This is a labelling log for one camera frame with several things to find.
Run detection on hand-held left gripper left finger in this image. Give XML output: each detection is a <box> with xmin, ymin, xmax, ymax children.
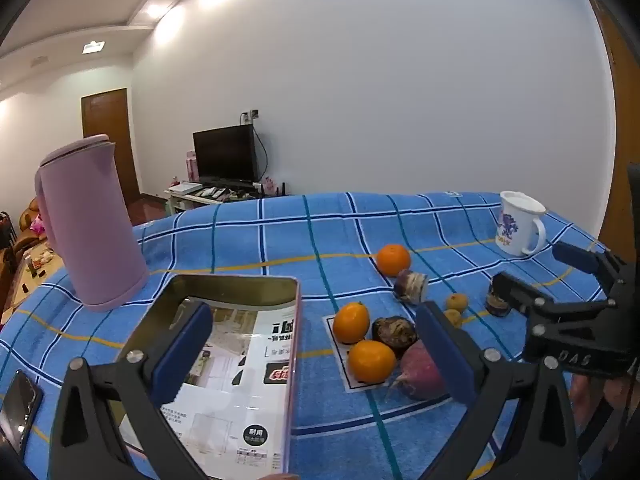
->
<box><xmin>47</xmin><ymin>301</ymin><xmax>216</xmax><ymax>480</ymax></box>

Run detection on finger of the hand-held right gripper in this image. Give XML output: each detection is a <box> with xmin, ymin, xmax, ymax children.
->
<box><xmin>552</xmin><ymin>241</ymin><xmax>632</xmax><ymax>307</ymax></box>
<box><xmin>492</xmin><ymin>271</ymin><xmax>617</xmax><ymax>357</ymax></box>

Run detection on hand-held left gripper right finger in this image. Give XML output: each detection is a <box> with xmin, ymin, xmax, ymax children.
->
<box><xmin>415</xmin><ymin>301</ymin><xmax>581</xmax><ymax>480</ymax></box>

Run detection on short purple sugarcane piece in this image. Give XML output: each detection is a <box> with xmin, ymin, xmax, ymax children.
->
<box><xmin>485</xmin><ymin>285</ymin><xmax>513</xmax><ymax>318</ymax></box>

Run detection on pink round radish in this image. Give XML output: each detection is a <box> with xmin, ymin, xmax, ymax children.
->
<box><xmin>385</xmin><ymin>340</ymin><xmax>447</xmax><ymax>402</ymax></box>

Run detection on brown taro corm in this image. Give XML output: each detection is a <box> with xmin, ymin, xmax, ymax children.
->
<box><xmin>371</xmin><ymin>316</ymin><xmax>419</xmax><ymax>359</ymax></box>

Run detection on small orange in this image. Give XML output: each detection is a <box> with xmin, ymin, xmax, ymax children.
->
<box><xmin>332</xmin><ymin>302</ymin><xmax>371</xmax><ymax>345</ymax></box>
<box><xmin>348</xmin><ymin>340</ymin><xmax>397</xmax><ymax>384</ymax></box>

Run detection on pink metal tin box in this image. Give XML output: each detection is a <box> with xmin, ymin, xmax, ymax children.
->
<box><xmin>112</xmin><ymin>274</ymin><xmax>301</xmax><ymax>480</ymax></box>

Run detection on thick purple sugarcane piece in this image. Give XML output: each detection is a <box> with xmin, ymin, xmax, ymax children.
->
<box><xmin>393</xmin><ymin>269</ymin><xmax>429</xmax><ymax>305</ymax></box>

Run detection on large round orange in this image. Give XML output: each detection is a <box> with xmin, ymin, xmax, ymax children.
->
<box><xmin>376</xmin><ymin>243</ymin><xmax>412</xmax><ymax>277</ymax></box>

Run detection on person's right hand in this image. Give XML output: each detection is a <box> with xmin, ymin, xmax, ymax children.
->
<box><xmin>570</xmin><ymin>374</ymin><xmax>626</xmax><ymax>428</ymax></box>

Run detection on white mug blue print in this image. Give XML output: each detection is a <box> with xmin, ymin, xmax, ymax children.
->
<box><xmin>496</xmin><ymin>190</ymin><xmax>547</xmax><ymax>257</ymax></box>

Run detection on printed paper leaflet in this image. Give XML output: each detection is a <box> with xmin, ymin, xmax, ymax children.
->
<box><xmin>165</xmin><ymin>300</ymin><xmax>296</xmax><ymax>480</ymax></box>

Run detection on white printed paper sheet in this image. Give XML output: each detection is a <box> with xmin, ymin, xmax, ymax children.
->
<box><xmin>322</xmin><ymin>312</ymin><xmax>451</xmax><ymax>395</ymax></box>

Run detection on pink electric kettle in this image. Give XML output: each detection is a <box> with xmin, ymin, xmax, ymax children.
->
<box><xmin>34</xmin><ymin>134</ymin><xmax>151</xmax><ymax>313</ymax></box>

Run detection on white television stand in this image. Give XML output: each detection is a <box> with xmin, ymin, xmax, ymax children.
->
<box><xmin>165</xmin><ymin>182</ymin><xmax>292</xmax><ymax>218</ymax></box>

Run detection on blue plaid blanket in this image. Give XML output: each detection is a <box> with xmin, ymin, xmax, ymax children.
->
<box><xmin>0</xmin><ymin>191</ymin><xmax>616</xmax><ymax>480</ymax></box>

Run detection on black smartphone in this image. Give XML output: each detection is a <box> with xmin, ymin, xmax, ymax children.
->
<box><xmin>0</xmin><ymin>370</ymin><xmax>43</xmax><ymax>453</ymax></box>

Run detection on wooden coffee table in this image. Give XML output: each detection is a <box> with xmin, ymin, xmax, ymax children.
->
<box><xmin>0</xmin><ymin>245</ymin><xmax>66</xmax><ymax>323</ymax></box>

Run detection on orange leather sofa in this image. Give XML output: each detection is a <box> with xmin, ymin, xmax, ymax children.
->
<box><xmin>12</xmin><ymin>197</ymin><xmax>51</xmax><ymax>261</ymax></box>

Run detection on black flat television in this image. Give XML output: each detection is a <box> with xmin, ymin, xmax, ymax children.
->
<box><xmin>192</xmin><ymin>124</ymin><xmax>259</xmax><ymax>184</ymax></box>

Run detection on dark stacked chairs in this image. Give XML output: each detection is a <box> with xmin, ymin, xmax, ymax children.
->
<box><xmin>0</xmin><ymin>212</ymin><xmax>21</xmax><ymax>252</ymax></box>

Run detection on brown wooden door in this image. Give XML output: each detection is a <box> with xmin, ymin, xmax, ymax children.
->
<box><xmin>81</xmin><ymin>88</ymin><xmax>141</xmax><ymax>206</ymax></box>

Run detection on black power cable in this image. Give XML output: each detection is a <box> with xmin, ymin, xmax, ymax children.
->
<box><xmin>251</xmin><ymin>120</ymin><xmax>269</xmax><ymax>186</ymax></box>

